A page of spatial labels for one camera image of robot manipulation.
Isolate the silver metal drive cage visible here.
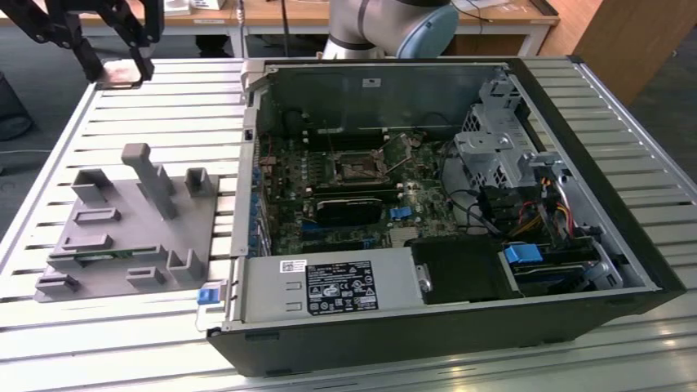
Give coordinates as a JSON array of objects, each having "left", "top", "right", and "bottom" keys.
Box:
[{"left": 455, "top": 79, "right": 545, "bottom": 193}]

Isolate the black RAM slot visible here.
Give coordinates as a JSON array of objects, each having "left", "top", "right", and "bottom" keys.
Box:
[
  {"left": 313, "top": 184, "right": 399, "bottom": 194},
  {"left": 313, "top": 191, "right": 400, "bottom": 200}
]

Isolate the black graphics card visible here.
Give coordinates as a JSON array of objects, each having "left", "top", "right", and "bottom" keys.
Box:
[{"left": 313, "top": 198, "right": 385, "bottom": 228}]

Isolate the metal socket cover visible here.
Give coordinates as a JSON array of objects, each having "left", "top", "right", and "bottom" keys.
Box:
[{"left": 373, "top": 131, "right": 425, "bottom": 175}]

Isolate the blue case latch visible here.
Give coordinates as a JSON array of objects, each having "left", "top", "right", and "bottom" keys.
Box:
[{"left": 196, "top": 287, "right": 228, "bottom": 305}]

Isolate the green RAM stick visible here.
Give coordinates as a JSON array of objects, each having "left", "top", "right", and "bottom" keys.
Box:
[{"left": 73, "top": 247, "right": 136, "bottom": 261}]

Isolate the wooden cabinet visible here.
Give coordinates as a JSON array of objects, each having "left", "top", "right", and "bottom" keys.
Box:
[{"left": 536, "top": 0, "right": 697, "bottom": 107}]

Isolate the silver square CPU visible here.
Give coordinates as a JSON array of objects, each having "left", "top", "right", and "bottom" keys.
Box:
[{"left": 97, "top": 59, "right": 147, "bottom": 90}]

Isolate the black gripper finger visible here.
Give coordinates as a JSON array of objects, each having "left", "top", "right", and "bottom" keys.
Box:
[
  {"left": 0, "top": 0, "right": 104, "bottom": 83},
  {"left": 97, "top": 0, "right": 164, "bottom": 82}
]

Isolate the black open PC case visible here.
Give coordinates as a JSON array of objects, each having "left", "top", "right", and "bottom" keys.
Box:
[{"left": 193, "top": 55, "right": 688, "bottom": 379}]

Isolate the silver chipset heatsink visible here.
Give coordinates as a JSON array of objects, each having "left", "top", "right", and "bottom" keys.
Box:
[{"left": 389, "top": 228, "right": 421, "bottom": 248}]

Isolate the grey power supply unit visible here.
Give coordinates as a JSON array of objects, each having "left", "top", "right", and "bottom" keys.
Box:
[{"left": 239, "top": 249, "right": 427, "bottom": 323}]

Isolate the black drive bay box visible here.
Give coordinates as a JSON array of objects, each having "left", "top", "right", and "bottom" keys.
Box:
[{"left": 408, "top": 236, "right": 519, "bottom": 305}]

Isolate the coloured wire bundle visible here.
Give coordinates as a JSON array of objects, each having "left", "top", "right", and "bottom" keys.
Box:
[{"left": 511, "top": 199, "right": 579, "bottom": 238}]

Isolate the blue disk carrier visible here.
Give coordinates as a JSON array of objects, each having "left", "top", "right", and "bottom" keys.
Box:
[{"left": 504, "top": 243, "right": 600, "bottom": 287}]

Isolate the white desk device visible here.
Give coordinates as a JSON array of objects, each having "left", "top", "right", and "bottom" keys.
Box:
[{"left": 163, "top": 0, "right": 231, "bottom": 17}]

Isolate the CPU socket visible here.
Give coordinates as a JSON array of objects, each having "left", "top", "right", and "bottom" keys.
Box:
[{"left": 331, "top": 151, "right": 393, "bottom": 187}]

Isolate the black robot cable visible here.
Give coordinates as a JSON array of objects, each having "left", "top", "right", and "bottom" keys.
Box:
[{"left": 280, "top": 0, "right": 292, "bottom": 58}]

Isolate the grey parts rack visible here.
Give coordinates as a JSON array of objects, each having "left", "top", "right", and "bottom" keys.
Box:
[{"left": 33, "top": 142, "right": 223, "bottom": 303}]

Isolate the green motherboard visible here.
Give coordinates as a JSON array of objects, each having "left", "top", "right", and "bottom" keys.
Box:
[{"left": 255, "top": 130, "right": 475, "bottom": 254}]

